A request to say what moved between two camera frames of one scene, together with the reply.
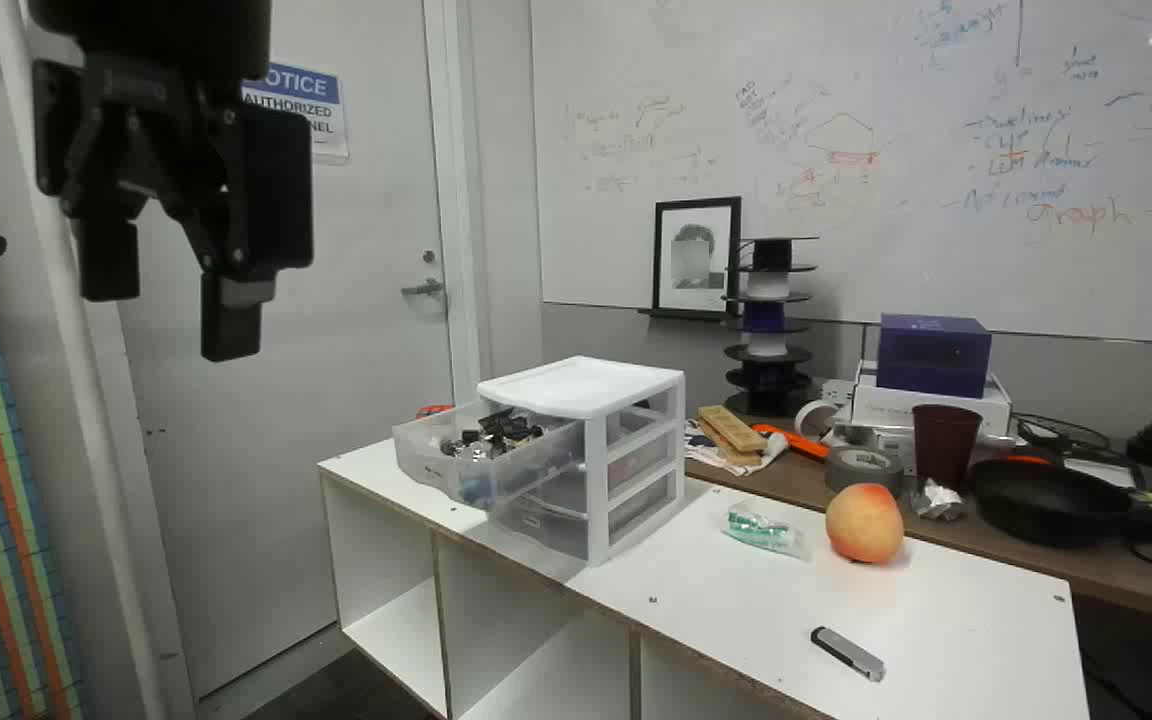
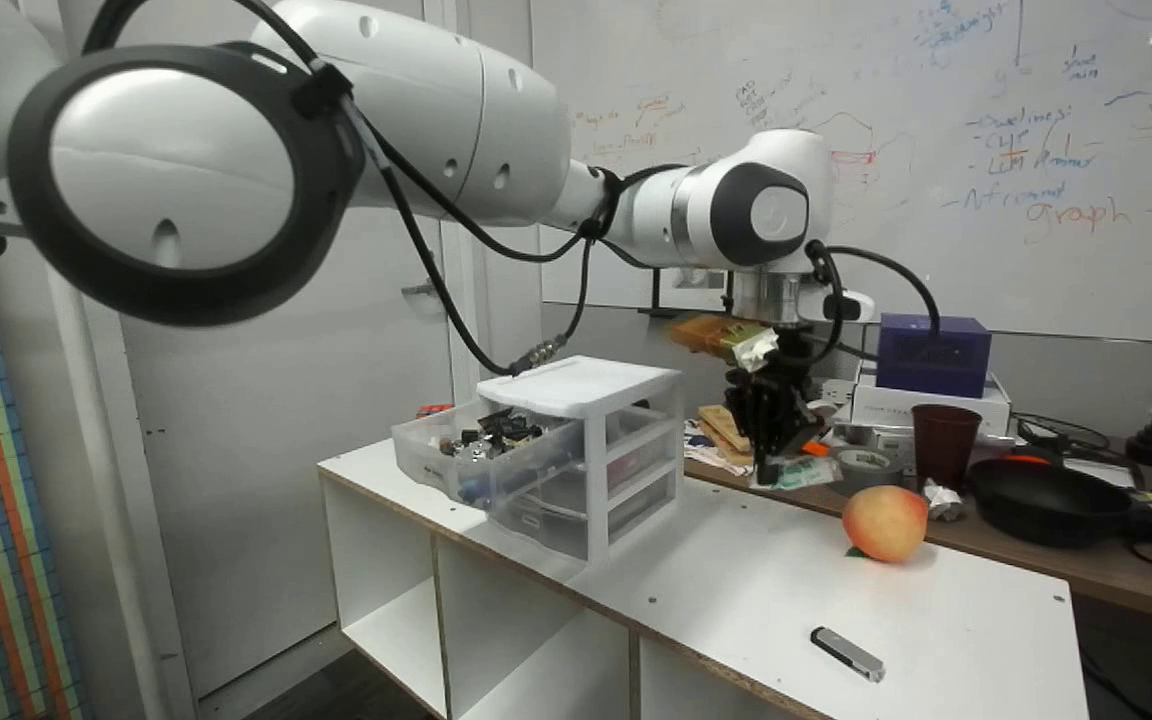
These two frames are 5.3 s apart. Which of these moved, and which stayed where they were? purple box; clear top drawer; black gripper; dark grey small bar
Moved: black gripper
Stayed: dark grey small bar; purple box; clear top drawer
